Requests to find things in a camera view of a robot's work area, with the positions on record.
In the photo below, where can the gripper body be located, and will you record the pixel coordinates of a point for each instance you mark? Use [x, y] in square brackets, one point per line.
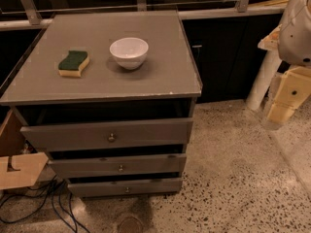
[296, 38]

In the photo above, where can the grey top drawer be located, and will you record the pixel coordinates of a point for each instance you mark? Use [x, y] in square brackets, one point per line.
[109, 135]

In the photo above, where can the grey drawer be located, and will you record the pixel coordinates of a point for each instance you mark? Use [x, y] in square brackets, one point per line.
[117, 166]
[126, 187]
[109, 135]

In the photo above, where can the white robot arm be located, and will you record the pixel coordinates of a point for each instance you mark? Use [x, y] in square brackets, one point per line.
[292, 39]

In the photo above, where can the grey middle drawer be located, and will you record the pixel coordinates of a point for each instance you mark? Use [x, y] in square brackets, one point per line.
[117, 166]

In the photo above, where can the grey bottom drawer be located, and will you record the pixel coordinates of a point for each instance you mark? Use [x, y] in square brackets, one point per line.
[126, 187]

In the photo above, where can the grey drawer cabinet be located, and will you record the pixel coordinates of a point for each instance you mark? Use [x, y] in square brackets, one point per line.
[165, 86]

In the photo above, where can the white support column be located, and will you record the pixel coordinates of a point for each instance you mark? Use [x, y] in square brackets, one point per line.
[267, 71]

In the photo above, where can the metal railing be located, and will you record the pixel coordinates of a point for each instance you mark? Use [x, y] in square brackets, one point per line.
[35, 14]

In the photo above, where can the white ceramic bowl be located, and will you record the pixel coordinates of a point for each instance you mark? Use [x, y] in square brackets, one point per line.
[129, 52]

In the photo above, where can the green yellow sponge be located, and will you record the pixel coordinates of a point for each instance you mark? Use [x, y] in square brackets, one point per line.
[73, 64]

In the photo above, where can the wooden board piece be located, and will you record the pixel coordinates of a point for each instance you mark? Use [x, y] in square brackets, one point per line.
[17, 169]

